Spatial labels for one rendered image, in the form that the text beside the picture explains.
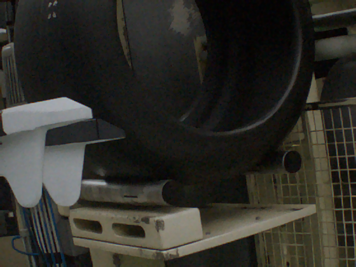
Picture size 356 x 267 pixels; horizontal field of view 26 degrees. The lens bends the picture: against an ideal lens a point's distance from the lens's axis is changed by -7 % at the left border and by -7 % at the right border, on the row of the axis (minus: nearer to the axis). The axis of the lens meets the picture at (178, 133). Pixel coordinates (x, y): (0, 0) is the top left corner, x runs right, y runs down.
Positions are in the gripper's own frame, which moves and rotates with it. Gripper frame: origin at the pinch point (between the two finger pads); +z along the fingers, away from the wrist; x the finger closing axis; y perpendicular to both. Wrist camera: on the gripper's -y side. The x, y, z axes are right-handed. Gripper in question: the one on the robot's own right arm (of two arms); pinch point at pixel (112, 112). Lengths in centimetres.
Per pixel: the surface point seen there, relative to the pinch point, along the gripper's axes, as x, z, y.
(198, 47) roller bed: -150, 5, -31
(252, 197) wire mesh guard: -148, 13, 8
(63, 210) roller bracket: -113, -27, 4
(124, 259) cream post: -125, -18, 17
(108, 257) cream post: -126, -21, 16
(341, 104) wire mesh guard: -116, 34, -8
